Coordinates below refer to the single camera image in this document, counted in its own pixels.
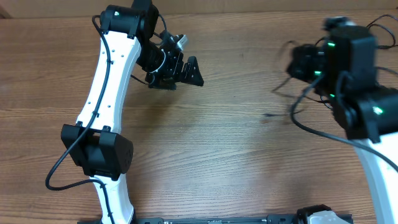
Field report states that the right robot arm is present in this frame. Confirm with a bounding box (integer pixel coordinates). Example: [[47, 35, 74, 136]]
[[287, 17, 397, 223]]

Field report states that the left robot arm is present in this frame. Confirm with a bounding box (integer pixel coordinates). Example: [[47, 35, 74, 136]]
[[61, 0, 204, 223]]

